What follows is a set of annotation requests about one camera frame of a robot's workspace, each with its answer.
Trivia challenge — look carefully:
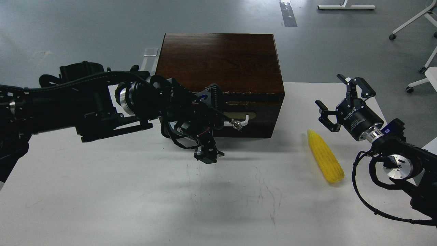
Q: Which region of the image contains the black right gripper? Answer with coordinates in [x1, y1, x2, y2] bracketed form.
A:
[315, 74, 384, 141]

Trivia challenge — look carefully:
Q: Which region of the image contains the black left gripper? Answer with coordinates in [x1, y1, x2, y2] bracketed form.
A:
[160, 78, 243, 164]

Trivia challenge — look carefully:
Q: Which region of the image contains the wooden drawer with white handle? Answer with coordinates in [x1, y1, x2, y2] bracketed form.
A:
[224, 101, 280, 131]

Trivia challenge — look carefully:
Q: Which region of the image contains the yellow corn cob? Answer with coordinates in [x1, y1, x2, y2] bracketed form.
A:
[307, 129, 344, 183]

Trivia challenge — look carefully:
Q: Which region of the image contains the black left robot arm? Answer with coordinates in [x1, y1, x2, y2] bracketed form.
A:
[0, 61, 243, 183]

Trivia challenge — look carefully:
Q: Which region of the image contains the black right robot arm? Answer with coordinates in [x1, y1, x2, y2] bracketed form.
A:
[315, 74, 437, 226]

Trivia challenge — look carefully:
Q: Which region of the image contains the dark wooden drawer cabinet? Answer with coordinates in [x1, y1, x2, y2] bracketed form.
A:
[155, 33, 285, 138]

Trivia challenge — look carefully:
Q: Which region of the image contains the white chair leg with caster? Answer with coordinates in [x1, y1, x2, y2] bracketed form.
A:
[405, 47, 437, 93]

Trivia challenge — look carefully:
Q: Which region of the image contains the white desk foot bar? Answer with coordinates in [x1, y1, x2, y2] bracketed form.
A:
[317, 0, 376, 11]

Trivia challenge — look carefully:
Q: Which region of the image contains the white rolling chair base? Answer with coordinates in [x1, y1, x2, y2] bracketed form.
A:
[389, 0, 437, 40]

